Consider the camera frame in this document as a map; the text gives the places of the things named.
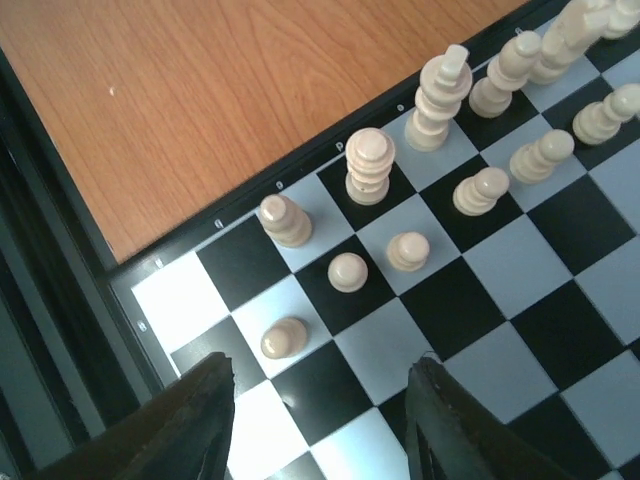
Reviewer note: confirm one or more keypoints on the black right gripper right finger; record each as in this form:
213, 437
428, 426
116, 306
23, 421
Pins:
451, 435

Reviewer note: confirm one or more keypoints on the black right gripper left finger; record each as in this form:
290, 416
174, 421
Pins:
182, 433

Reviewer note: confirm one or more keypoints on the white pawn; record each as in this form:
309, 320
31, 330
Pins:
600, 121
535, 162
408, 251
285, 338
347, 272
478, 194

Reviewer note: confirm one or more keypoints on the white queen piece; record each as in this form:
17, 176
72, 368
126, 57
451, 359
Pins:
370, 154

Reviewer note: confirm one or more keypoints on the white bishop piece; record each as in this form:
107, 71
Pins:
506, 73

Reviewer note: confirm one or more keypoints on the white king piece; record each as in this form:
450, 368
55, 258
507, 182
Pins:
444, 81

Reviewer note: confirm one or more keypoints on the white knight piece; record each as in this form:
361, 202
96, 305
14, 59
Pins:
578, 26

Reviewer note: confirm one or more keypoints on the white rook piece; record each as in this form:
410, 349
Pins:
623, 18

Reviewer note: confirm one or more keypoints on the black white chessboard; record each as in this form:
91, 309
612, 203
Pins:
532, 307

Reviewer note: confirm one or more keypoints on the black aluminium frame base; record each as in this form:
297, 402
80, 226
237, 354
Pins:
71, 366

